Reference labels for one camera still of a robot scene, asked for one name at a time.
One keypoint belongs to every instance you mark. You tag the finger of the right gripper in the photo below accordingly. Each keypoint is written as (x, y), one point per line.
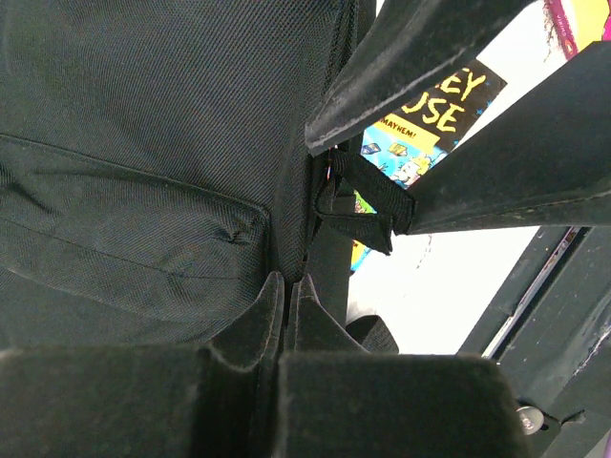
(411, 46)
(544, 161)

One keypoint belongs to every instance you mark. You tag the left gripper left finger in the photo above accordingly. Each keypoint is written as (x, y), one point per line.
(211, 399)

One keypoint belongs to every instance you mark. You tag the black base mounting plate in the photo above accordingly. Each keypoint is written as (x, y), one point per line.
(548, 330)

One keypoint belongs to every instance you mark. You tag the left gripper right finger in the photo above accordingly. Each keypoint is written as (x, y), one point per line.
(335, 399)

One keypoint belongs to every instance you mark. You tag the Roald Dahl Charlie book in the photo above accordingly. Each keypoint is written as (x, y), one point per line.
(578, 23)

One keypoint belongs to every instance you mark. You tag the black student backpack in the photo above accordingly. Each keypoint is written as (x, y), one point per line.
(153, 164)

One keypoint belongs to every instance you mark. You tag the blue Treehouse book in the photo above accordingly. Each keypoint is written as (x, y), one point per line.
(408, 142)

